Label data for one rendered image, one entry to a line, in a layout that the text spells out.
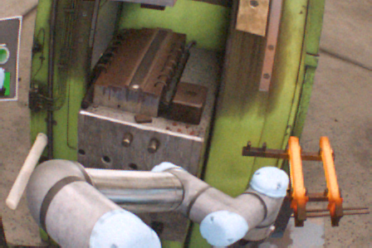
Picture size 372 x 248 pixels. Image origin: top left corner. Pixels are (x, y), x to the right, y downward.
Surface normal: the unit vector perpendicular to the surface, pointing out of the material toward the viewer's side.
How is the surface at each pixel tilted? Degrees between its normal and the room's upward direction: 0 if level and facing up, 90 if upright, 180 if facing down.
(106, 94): 90
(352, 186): 0
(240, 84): 90
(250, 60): 90
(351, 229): 0
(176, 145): 90
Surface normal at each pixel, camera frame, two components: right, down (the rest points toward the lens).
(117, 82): 0.13, -0.84
